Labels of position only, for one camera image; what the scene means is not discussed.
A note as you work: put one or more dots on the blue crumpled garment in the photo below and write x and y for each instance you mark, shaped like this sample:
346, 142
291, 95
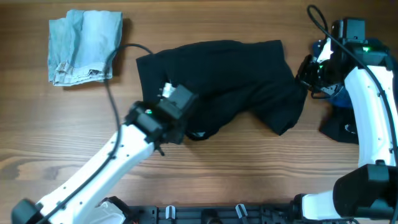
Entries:
341, 99

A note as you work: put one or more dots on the black shorts with snap button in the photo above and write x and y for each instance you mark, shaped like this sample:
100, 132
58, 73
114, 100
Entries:
229, 77

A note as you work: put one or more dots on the light blue folded denim shorts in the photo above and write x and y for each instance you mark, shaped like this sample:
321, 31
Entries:
82, 45

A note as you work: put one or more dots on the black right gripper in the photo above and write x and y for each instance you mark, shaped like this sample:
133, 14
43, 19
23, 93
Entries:
303, 77

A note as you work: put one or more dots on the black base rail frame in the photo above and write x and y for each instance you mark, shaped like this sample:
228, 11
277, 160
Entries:
242, 213

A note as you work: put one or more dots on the black garment under blue one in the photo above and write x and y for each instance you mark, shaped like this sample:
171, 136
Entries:
340, 125

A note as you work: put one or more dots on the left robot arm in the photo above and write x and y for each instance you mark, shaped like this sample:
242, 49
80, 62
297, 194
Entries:
145, 128

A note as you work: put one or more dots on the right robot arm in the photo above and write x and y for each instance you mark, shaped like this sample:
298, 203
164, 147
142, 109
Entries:
349, 62

